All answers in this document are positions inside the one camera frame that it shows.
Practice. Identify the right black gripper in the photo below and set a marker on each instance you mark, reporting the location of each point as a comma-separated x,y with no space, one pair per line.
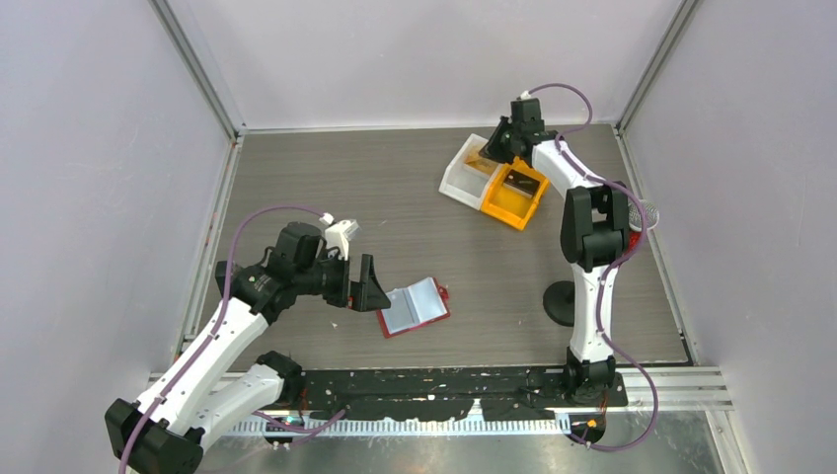
492,148

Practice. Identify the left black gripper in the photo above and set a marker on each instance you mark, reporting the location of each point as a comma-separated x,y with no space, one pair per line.
364,294

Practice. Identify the red card holder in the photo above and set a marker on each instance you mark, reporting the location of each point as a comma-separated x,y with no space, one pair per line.
414,306

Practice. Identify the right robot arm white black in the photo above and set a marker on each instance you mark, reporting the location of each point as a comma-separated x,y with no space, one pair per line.
595,235

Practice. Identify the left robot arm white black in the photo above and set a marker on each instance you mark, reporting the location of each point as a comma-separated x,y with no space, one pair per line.
169,427

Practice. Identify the black card in orange bin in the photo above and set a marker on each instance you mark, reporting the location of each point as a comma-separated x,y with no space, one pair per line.
522,183

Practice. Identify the white plastic bin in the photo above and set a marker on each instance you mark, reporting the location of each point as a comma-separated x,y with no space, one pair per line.
460,184

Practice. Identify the orange plastic bin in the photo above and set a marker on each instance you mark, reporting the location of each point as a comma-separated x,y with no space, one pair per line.
508,206

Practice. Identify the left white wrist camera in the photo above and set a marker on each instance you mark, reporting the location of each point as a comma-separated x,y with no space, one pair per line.
338,234

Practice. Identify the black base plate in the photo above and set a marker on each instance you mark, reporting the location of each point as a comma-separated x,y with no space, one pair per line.
505,393

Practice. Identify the aluminium front rail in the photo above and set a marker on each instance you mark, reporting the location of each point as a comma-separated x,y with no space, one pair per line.
654,391

